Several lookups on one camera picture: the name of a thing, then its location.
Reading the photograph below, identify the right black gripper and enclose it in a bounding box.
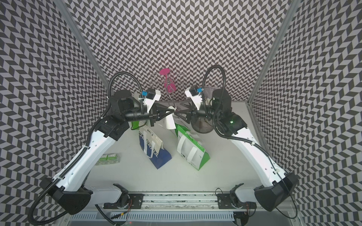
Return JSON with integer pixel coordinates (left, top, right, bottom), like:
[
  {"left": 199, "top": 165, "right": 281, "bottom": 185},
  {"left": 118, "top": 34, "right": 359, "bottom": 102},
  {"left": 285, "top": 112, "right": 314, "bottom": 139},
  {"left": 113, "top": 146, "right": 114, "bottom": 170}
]
[{"left": 174, "top": 98, "right": 221, "bottom": 124}]

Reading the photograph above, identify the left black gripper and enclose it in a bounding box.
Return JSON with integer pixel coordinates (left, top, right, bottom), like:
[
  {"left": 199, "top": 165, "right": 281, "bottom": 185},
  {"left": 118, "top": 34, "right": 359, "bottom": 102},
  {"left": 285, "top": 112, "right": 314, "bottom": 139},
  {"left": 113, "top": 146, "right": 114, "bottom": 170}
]
[{"left": 123, "top": 102, "right": 174, "bottom": 127}]

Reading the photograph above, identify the blue white paper bag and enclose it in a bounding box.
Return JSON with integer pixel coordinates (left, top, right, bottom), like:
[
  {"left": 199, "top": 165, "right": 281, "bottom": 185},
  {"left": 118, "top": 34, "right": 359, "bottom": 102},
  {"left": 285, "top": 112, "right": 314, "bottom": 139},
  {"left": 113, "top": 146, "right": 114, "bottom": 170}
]
[{"left": 138, "top": 126, "right": 172, "bottom": 169}]

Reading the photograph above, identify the green white bag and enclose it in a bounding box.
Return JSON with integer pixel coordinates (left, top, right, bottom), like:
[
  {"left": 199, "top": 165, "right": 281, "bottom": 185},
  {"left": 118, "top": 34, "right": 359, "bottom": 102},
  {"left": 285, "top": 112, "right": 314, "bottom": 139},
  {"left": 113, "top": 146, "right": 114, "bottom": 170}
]
[
  {"left": 175, "top": 124, "right": 210, "bottom": 170},
  {"left": 131, "top": 121, "right": 140, "bottom": 130},
  {"left": 157, "top": 121, "right": 169, "bottom": 130}
]

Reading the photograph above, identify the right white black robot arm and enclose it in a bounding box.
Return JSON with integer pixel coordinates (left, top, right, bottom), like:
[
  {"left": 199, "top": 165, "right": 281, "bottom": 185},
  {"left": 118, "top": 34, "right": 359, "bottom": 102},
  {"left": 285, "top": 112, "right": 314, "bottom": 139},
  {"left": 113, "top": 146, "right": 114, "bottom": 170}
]
[{"left": 176, "top": 86, "right": 298, "bottom": 211}]

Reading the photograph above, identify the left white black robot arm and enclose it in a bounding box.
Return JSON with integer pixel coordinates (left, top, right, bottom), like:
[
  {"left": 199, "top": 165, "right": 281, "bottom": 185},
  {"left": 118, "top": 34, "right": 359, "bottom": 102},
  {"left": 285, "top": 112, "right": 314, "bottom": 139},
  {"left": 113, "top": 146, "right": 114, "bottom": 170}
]
[{"left": 41, "top": 89, "right": 172, "bottom": 215}]

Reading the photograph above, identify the black mesh trash bin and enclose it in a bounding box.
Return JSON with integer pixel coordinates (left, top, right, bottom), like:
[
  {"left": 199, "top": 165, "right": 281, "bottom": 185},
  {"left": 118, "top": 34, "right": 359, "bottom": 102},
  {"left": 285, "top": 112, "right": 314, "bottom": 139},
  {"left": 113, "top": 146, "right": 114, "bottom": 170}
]
[{"left": 191, "top": 86, "right": 221, "bottom": 134}]

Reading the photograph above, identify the clear plastic bin liner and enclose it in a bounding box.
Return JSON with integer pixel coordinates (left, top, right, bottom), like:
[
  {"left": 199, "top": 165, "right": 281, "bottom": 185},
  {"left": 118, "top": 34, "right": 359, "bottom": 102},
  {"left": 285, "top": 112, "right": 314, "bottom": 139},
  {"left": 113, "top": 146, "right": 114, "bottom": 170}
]
[{"left": 203, "top": 86, "right": 221, "bottom": 99}]

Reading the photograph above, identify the small green white packet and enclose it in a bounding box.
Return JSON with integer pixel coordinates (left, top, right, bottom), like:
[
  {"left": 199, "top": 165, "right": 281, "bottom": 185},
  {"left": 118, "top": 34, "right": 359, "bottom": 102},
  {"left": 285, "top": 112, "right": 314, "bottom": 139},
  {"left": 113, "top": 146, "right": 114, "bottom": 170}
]
[{"left": 96, "top": 153, "right": 120, "bottom": 165}]

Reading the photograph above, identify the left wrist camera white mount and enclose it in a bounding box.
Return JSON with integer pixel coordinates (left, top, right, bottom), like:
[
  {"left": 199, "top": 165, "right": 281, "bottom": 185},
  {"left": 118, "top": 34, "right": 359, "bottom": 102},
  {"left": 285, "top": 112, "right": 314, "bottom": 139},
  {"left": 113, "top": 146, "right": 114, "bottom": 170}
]
[{"left": 141, "top": 88, "right": 161, "bottom": 113}]

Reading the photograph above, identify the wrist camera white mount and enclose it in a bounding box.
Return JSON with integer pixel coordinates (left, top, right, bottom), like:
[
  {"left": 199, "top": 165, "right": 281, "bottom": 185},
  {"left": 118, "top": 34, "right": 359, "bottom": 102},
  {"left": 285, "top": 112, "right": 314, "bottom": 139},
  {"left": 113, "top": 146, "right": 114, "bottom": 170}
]
[
  {"left": 141, "top": 88, "right": 161, "bottom": 113},
  {"left": 185, "top": 85, "right": 202, "bottom": 110}
]

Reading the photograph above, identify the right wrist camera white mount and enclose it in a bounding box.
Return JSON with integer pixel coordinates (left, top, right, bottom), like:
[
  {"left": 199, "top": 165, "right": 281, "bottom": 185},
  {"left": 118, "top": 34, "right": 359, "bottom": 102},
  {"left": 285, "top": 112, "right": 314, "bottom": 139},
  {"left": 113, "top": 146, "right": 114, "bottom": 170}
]
[{"left": 185, "top": 85, "right": 202, "bottom": 110}]

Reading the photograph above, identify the pink top wire stand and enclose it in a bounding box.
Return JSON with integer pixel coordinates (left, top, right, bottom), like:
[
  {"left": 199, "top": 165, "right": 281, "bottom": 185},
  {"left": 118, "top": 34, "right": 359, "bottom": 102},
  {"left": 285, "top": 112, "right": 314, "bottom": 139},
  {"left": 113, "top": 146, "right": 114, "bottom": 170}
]
[{"left": 150, "top": 68, "right": 180, "bottom": 108}]

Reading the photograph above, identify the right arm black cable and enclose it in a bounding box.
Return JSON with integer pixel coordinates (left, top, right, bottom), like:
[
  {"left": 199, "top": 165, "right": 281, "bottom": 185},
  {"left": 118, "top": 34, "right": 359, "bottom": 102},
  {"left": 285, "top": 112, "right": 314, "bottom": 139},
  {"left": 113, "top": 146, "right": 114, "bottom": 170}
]
[{"left": 201, "top": 64, "right": 299, "bottom": 220}]

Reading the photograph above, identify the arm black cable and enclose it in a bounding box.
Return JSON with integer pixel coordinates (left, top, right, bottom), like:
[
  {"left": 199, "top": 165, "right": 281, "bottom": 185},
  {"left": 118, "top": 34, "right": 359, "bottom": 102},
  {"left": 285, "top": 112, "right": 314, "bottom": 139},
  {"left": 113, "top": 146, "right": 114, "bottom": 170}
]
[
  {"left": 201, "top": 64, "right": 299, "bottom": 220},
  {"left": 27, "top": 71, "right": 145, "bottom": 226}
]

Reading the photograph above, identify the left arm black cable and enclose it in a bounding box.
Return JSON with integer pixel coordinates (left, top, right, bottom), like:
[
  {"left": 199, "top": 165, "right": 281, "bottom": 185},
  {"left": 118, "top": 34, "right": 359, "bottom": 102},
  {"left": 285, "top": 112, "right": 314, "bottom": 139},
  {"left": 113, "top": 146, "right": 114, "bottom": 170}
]
[{"left": 27, "top": 71, "right": 145, "bottom": 226}]

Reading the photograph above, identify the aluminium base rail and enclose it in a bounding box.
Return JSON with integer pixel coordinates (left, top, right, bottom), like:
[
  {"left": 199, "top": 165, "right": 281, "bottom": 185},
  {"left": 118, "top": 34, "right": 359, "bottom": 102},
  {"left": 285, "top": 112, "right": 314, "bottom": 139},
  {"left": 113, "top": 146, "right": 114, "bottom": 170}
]
[{"left": 57, "top": 191, "right": 304, "bottom": 226}]

